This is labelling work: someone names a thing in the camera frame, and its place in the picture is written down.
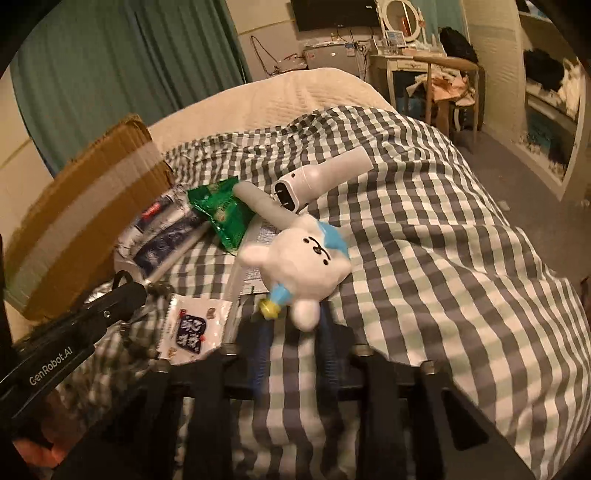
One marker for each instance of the white snack sachet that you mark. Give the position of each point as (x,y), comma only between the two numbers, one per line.
(193,327)

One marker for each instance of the white shelving cabinet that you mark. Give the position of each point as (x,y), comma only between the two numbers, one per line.
(537,101)

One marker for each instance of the white cream tube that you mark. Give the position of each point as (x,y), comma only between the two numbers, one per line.
(245,279)

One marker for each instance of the person's left hand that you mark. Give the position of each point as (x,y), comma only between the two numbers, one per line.
(39,456)

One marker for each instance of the white dressing table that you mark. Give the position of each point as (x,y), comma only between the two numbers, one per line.
(383,71)

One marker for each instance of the white oval vanity mirror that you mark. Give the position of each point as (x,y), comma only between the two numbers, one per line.
(402,22)

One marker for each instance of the white handheld device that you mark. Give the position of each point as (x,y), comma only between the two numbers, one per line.
(297,189)

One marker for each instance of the teal window curtain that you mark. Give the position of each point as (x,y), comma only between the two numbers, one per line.
(88,64)

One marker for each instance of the black wall television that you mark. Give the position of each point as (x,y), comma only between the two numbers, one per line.
(322,14)

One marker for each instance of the grey plastic tube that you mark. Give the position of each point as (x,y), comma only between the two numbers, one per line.
(263,205)

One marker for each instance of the brown cardboard box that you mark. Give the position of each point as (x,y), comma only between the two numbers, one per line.
(65,245)

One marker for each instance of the small grey fridge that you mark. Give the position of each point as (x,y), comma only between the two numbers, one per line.
(340,56)

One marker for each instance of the checkered gingham cloth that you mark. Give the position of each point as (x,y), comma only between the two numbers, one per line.
(438,274)

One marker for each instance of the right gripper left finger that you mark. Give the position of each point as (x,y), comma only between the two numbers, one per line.
(137,438)

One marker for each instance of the black backpack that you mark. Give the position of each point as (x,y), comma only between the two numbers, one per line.
(456,45)

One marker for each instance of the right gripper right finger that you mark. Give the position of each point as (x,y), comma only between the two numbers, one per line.
(415,422)

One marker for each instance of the silver foil package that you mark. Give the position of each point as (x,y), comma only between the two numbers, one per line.
(158,237)

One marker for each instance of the white plush toy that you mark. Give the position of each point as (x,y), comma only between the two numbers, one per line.
(303,266)

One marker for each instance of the wooden chair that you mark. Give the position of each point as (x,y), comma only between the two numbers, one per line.
(451,82)

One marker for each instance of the green snack packet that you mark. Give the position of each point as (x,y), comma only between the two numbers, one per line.
(229,216)

